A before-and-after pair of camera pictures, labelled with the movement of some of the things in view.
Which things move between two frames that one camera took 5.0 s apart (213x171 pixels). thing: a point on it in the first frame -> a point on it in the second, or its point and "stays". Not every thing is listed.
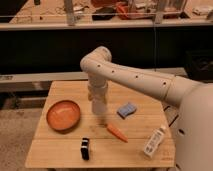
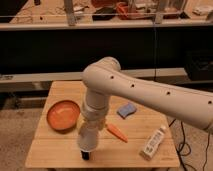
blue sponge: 126,110 stays
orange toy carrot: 119,133 stays
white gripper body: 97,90 -> 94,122
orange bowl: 63,116 stays
